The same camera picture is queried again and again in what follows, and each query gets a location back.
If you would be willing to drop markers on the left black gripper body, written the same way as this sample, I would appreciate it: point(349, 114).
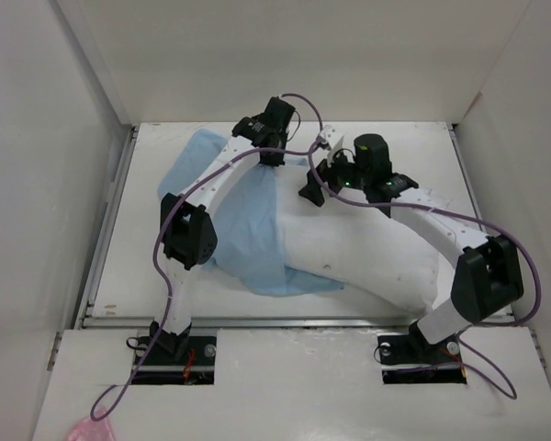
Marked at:
point(273, 160)

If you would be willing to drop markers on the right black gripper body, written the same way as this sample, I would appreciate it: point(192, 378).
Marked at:
point(342, 175)

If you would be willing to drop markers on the light blue pillowcase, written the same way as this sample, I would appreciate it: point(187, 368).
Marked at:
point(249, 247)

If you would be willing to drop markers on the white pillow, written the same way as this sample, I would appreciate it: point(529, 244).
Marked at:
point(357, 246)

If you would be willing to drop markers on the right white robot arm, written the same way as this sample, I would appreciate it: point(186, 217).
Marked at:
point(487, 273)

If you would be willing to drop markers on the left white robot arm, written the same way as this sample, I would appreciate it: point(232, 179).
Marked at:
point(187, 237)

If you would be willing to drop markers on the pink cloth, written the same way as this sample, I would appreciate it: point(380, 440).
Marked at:
point(94, 427)

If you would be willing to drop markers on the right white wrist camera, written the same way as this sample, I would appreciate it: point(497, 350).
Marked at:
point(330, 140)

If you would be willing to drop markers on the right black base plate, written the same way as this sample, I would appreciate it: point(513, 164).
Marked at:
point(405, 361)

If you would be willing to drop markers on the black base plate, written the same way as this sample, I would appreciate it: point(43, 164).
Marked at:
point(405, 361)
point(192, 366)

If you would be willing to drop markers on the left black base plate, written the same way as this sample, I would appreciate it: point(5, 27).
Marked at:
point(192, 366)

